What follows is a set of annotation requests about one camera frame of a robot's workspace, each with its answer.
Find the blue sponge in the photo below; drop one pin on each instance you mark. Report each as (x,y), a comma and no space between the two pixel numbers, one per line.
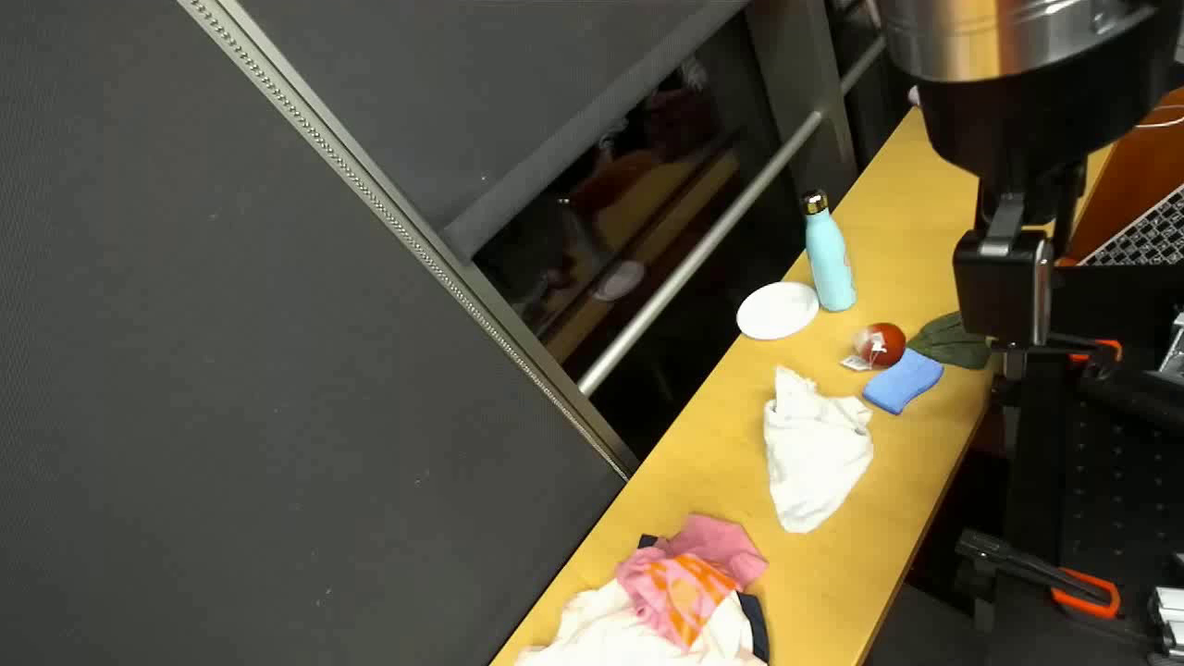
(895,385)

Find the dark green cloth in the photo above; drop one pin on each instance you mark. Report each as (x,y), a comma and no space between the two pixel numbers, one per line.
(950,342)

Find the black orange clamp lower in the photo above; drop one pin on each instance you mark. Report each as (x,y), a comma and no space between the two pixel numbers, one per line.
(1072,589)

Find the light blue water bottle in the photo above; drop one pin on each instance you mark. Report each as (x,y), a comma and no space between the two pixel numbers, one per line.
(828,256)

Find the cream white shirt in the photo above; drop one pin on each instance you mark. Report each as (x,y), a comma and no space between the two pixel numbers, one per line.
(606,631)

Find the black orange clamp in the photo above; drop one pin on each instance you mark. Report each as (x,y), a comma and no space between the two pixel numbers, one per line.
(1072,589)
(1072,351)

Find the red ball toy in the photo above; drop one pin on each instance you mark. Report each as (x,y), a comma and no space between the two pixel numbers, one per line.
(873,347)

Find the black orange clamp upper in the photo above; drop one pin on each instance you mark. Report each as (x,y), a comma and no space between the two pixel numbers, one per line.
(1072,351)

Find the pink orange shirt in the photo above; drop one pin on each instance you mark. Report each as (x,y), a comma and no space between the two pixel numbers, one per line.
(678,584)

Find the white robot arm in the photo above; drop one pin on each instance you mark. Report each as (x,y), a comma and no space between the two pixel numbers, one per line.
(1019,93)

